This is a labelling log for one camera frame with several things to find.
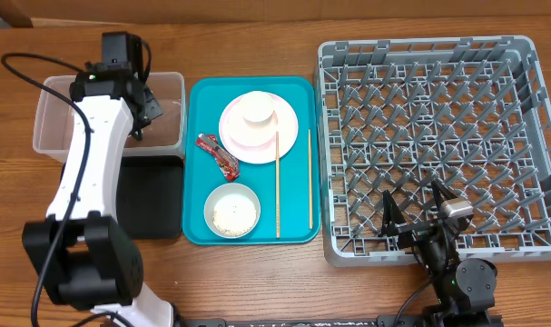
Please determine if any clear plastic bin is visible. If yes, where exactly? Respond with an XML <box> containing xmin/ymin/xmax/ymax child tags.
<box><xmin>33</xmin><ymin>72</ymin><xmax>188</xmax><ymax>163</ymax></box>

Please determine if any grey dishwasher rack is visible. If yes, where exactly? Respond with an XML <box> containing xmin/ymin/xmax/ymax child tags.
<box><xmin>315</xmin><ymin>35</ymin><xmax>551</xmax><ymax>267</ymax></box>

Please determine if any small pink plate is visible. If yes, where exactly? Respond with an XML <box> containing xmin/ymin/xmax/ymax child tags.
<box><xmin>226</xmin><ymin>110</ymin><xmax>277</xmax><ymax>147</ymax></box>

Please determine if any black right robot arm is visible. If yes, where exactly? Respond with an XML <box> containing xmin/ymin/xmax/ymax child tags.
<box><xmin>378</xmin><ymin>180</ymin><xmax>503</xmax><ymax>327</ymax></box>

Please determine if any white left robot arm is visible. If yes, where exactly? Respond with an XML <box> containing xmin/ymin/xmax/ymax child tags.
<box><xmin>22</xmin><ymin>64</ymin><xmax>175</xmax><ymax>326</ymax></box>

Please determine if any red snack wrapper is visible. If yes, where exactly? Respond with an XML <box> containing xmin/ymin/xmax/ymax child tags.
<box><xmin>195</xmin><ymin>134</ymin><xmax>240</xmax><ymax>183</ymax></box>

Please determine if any black tray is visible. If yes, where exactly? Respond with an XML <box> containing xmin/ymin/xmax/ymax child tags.
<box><xmin>59</xmin><ymin>155</ymin><xmax>185</xmax><ymax>241</ymax></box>

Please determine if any grey bowl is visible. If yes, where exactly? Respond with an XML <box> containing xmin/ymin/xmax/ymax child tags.
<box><xmin>203</xmin><ymin>183</ymin><xmax>261</xmax><ymax>239</ymax></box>

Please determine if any white cup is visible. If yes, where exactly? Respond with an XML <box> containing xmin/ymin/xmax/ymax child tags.
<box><xmin>238</xmin><ymin>91</ymin><xmax>274</xmax><ymax>124</ymax></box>

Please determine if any white rice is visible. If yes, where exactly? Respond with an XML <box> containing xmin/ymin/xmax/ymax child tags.
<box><xmin>212</xmin><ymin>194</ymin><xmax>258</xmax><ymax>237</ymax></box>

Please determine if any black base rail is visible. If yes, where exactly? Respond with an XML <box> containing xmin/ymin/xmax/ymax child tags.
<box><xmin>176</xmin><ymin>315</ymin><xmax>504</xmax><ymax>327</ymax></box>

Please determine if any wooden chopstick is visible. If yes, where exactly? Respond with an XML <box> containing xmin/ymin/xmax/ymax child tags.
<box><xmin>275</xmin><ymin>132</ymin><xmax>280</xmax><ymax>239</ymax></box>
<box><xmin>307</xmin><ymin>128</ymin><xmax>313</xmax><ymax>230</ymax></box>

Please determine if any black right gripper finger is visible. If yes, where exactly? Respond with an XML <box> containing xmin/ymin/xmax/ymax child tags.
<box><xmin>431</xmin><ymin>180</ymin><xmax>458</xmax><ymax>211</ymax></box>
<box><xmin>379</xmin><ymin>191</ymin><xmax>407</xmax><ymax>237</ymax></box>

